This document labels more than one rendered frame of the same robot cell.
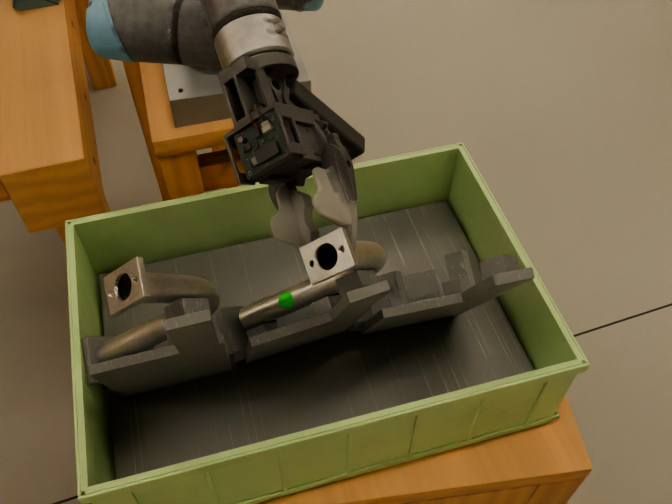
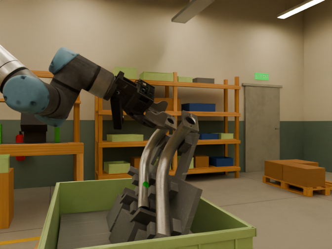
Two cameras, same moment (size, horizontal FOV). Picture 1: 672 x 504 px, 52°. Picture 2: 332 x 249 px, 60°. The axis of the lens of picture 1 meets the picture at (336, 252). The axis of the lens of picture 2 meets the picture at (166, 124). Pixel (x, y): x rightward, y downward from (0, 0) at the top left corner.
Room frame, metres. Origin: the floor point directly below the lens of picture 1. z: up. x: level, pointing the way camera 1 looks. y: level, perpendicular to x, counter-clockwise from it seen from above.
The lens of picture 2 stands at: (0.46, 0.86, 1.17)
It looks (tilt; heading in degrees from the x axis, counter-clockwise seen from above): 0 degrees down; 268
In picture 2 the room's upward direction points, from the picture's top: straight up
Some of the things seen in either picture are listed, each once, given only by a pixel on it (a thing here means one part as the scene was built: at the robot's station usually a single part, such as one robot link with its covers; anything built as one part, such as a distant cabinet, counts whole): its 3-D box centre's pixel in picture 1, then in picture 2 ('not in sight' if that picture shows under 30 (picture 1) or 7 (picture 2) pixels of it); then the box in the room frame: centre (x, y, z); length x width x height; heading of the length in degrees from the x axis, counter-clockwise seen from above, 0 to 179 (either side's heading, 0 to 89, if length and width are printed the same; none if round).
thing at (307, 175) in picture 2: not in sight; (301, 175); (-2.23, -4.34, 0.22); 1.20 x 0.81 x 0.44; 104
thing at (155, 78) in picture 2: not in sight; (171, 126); (0.13, -5.03, 1.12); 3.01 x 0.54 x 2.23; 19
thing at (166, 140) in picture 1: (224, 83); not in sight; (1.13, 0.22, 0.83); 0.32 x 0.32 x 0.04; 15
